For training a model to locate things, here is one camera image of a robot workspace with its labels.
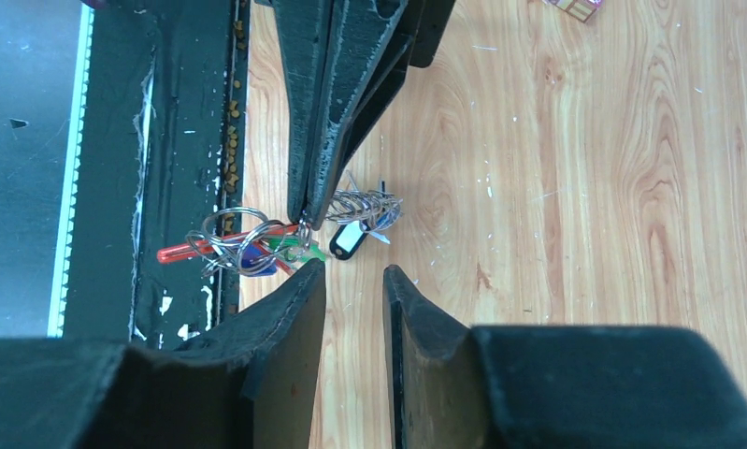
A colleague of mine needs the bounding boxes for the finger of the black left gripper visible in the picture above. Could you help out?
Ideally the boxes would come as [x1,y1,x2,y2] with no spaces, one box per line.
[271,1,349,224]
[305,1,455,230]

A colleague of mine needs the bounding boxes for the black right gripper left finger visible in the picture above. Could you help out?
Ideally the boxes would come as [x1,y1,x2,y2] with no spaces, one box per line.
[0,259,326,448]

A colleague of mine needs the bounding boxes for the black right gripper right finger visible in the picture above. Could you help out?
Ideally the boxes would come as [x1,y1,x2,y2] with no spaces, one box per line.
[383,265,747,448]

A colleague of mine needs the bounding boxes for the key with green tag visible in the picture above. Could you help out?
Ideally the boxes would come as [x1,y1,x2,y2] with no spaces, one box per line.
[263,231,326,264]

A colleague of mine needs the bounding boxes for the metal key organizer red handle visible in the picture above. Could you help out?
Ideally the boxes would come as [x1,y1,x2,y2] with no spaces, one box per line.
[156,176,403,277]

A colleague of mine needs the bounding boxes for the small pink white box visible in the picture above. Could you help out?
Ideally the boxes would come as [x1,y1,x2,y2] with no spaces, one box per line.
[546,0,604,23]

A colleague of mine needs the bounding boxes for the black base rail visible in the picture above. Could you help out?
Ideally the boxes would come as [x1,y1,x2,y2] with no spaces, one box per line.
[47,1,250,349]

